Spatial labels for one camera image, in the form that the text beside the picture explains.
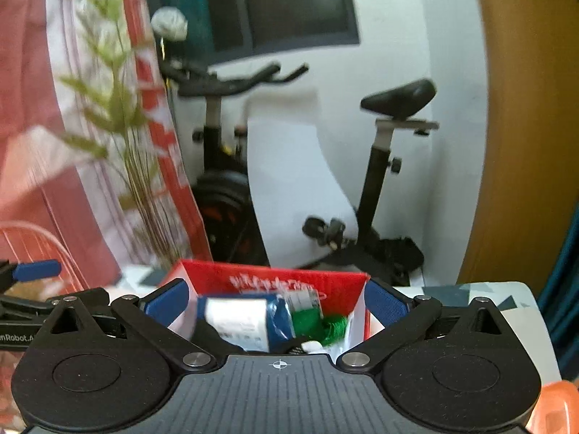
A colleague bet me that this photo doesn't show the red strawberry cardboard box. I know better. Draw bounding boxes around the red strawberry cardboard box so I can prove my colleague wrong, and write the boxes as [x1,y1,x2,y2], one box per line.
[163,260,370,359]

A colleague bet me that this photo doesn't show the blue white package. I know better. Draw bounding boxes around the blue white package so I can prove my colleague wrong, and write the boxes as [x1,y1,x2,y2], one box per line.
[196,293,295,353]

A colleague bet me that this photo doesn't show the black exercise bike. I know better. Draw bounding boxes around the black exercise bike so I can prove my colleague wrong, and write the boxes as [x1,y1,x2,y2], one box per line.
[160,61,439,286]

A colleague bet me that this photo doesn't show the teal curtain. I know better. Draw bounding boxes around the teal curtain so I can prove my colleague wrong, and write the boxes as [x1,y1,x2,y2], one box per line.
[538,210,579,380]

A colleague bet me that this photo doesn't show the orange round object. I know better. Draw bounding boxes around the orange round object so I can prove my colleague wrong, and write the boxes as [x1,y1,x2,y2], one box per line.
[526,380,579,434]

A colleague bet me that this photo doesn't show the green artificial plant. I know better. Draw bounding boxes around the green artificial plant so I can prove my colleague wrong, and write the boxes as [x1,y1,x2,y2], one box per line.
[59,0,186,271]

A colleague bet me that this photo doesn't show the white artificial flower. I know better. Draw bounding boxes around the white artificial flower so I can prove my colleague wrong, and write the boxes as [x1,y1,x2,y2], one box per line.
[150,7,189,42]

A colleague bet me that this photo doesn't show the wooden door panel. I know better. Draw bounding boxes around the wooden door panel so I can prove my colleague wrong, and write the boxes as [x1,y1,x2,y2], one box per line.
[459,0,578,293]

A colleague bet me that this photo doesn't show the dark window frame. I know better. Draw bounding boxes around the dark window frame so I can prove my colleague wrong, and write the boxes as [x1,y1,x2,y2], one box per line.
[147,0,359,65]

